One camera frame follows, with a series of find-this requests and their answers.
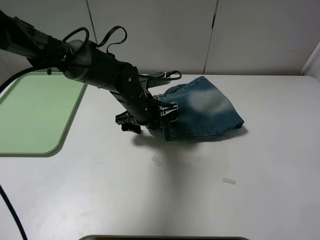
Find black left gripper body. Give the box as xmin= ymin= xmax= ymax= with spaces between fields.
xmin=115 ymin=97 xmax=178 ymax=126

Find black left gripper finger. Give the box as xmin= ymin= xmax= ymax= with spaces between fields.
xmin=160 ymin=119 xmax=171 ymax=142
xmin=121 ymin=123 xmax=141 ymax=134

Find children's blue denim shorts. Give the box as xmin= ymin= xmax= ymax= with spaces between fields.
xmin=147 ymin=76 xmax=245 ymax=141

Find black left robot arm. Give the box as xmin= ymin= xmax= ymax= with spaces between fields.
xmin=0 ymin=13 xmax=182 ymax=140

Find light green plastic tray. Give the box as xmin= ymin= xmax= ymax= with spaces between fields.
xmin=0 ymin=72 xmax=87 ymax=157

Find clear tape marker lower centre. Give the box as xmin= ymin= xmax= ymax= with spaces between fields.
xmin=151 ymin=156 xmax=163 ymax=167

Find clear tape marker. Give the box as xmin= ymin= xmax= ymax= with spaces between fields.
xmin=151 ymin=156 xmax=163 ymax=167
xmin=222 ymin=177 xmax=236 ymax=185

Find clear tape marker lower right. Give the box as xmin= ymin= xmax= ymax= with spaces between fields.
xmin=222 ymin=177 xmax=236 ymax=185

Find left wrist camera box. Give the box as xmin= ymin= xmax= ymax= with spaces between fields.
xmin=139 ymin=70 xmax=182 ymax=89

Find black left camera cable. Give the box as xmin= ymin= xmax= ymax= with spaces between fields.
xmin=0 ymin=25 xmax=141 ymax=240

